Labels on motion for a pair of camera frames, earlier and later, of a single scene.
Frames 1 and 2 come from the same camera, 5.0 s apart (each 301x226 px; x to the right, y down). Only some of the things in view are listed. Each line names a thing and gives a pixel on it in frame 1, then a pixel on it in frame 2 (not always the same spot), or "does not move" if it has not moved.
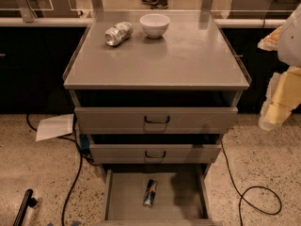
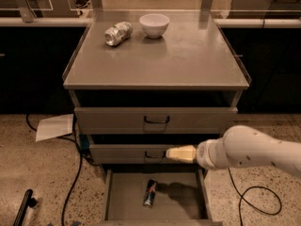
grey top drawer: x=156 y=121 does not move
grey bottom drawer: x=182 y=199 does not move
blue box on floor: x=85 y=141 does not move
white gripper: x=292 y=44 → x=204 y=154
